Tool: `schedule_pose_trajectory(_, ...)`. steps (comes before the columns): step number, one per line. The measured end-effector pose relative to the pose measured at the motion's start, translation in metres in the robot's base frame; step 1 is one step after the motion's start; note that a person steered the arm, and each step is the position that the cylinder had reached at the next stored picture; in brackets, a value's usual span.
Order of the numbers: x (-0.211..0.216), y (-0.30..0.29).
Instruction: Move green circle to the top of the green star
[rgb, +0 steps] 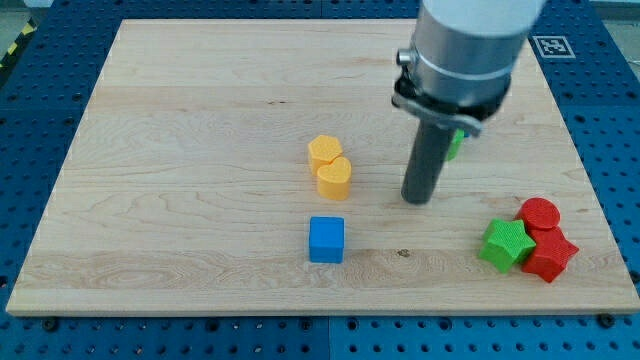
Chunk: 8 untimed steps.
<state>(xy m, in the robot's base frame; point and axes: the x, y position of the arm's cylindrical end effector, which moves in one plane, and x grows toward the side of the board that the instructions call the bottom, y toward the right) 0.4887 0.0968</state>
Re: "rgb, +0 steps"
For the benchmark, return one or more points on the light wooden board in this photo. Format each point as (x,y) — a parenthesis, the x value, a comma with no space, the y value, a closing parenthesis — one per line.
(187,190)

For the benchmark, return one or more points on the red star block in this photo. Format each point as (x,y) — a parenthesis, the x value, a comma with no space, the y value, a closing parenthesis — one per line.
(551,255)

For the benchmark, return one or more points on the white fiducial marker tag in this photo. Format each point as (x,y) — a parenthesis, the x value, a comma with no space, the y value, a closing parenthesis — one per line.
(553,47)

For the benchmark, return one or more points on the yellow heart block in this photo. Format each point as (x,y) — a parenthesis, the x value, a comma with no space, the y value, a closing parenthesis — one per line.
(334,179)

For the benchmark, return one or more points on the red circle block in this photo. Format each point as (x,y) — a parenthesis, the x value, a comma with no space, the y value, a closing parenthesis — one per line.
(539,213)

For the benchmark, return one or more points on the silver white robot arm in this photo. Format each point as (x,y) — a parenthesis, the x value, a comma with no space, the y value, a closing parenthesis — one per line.
(455,74)

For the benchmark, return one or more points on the green circle block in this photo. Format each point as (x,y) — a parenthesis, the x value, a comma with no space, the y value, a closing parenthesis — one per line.
(455,144)

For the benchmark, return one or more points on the blue cube block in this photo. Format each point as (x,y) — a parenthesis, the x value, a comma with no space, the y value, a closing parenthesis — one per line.
(326,239)

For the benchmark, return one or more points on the green star block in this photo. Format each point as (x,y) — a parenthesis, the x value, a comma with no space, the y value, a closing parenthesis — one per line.
(505,244)

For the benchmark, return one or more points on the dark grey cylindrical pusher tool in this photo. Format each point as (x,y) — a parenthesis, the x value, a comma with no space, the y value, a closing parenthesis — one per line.
(428,155)

